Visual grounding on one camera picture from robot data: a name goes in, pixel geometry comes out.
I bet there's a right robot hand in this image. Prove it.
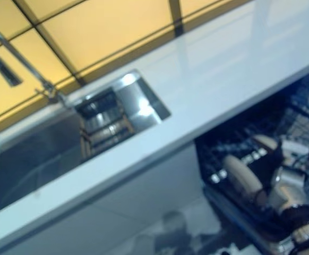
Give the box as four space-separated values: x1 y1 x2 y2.
255 139 285 193

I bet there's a black dishwasher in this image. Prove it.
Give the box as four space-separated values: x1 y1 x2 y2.
196 116 309 213

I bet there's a grey cutlery basket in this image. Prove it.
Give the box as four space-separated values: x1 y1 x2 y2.
280 140 309 160

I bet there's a white cabinet door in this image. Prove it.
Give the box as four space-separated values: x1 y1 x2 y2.
72 144 205 221
0 196 134 255

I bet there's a black dish drying rack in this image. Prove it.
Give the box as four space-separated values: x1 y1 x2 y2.
74 89 134 157

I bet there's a stainless steel sink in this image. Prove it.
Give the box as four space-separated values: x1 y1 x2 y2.
0 68 171 220

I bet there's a chrome kitchen faucet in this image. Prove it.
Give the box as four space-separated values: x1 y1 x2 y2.
0 22 74 108

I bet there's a wire dishwasher rack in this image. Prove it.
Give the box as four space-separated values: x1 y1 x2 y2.
289 76 309 149

